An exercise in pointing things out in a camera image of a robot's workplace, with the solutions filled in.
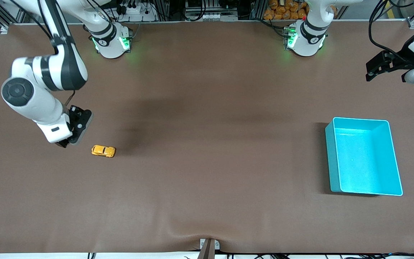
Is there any brown table mat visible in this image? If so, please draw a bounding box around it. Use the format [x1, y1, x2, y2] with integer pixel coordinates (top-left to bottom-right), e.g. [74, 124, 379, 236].
[0, 22, 414, 254]

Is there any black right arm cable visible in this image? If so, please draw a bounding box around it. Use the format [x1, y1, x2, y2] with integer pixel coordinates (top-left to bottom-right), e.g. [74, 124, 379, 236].
[34, 0, 61, 56]

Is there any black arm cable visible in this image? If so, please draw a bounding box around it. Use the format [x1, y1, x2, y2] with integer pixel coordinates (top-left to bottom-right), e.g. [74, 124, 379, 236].
[368, 0, 414, 64]
[34, 0, 61, 56]

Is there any white connector block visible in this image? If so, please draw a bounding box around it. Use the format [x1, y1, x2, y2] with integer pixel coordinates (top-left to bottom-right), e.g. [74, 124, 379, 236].
[185, 12, 239, 23]

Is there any teal plastic bin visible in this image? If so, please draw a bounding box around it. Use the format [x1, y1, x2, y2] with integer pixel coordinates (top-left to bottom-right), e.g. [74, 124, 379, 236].
[325, 117, 404, 197]

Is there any bag of orange items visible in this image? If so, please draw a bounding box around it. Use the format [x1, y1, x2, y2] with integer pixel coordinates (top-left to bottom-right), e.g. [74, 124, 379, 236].
[263, 0, 309, 21]

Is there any yellow toy beetle car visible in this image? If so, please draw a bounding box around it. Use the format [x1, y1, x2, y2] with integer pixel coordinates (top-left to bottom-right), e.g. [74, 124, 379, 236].
[91, 145, 116, 158]

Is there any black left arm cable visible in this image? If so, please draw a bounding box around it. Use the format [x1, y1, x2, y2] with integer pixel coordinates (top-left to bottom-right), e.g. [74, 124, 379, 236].
[368, 0, 414, 64]

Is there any white power strip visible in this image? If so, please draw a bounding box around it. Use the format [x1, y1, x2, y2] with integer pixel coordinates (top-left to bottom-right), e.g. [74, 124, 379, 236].
[115, 0, 158, 23]

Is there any metal table clamp bracket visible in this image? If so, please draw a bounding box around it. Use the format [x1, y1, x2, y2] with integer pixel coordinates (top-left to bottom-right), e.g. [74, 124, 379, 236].
[198, 238, 221, 259]

